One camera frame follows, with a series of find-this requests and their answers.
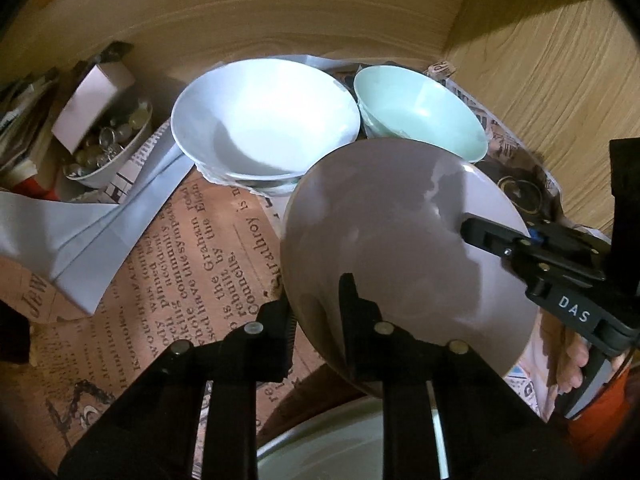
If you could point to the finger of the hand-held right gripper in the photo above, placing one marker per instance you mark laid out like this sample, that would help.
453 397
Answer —
487 235

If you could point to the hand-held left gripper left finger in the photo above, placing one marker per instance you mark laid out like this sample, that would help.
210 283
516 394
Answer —
272 350

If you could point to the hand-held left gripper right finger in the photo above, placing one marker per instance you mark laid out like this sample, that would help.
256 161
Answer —
357 340

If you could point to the lilac bowl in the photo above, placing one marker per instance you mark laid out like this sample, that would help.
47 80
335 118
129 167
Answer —
390 220

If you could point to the green plate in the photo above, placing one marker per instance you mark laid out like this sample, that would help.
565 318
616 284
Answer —
325 450

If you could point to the green bowl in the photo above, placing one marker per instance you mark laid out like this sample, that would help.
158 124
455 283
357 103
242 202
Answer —
415 100

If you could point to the white bowl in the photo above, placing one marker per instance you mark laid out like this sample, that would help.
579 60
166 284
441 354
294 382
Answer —
260 110

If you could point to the person's right hand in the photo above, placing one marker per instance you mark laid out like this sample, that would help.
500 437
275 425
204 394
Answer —
575 360

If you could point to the newsprint paper mat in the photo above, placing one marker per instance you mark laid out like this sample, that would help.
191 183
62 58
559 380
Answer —
200 260

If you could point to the grey folded sheet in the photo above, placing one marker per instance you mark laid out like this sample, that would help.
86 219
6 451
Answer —
75 245

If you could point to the small bowl of trinkets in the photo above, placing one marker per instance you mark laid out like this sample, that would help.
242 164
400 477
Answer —
112 160

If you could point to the small white cardboard box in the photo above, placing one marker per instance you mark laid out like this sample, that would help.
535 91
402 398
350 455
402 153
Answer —
87 105

